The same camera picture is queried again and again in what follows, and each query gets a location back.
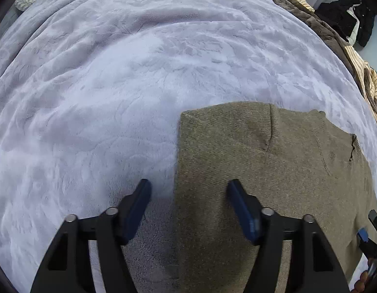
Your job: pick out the black garment on floor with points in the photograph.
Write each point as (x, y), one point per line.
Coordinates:
(353, 20)

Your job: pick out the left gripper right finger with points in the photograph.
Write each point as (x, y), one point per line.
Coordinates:
(314, 266)

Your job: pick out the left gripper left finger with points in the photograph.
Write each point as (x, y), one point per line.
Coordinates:
(66, 266)

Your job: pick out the brown and striped clothes pile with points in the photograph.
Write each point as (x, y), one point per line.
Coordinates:
(365, 76)

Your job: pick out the lavender plush bed blanket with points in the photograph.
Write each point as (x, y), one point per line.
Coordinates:
(91, 93)

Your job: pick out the olive green knit sweater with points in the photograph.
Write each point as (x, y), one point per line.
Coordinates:
(296, 163)

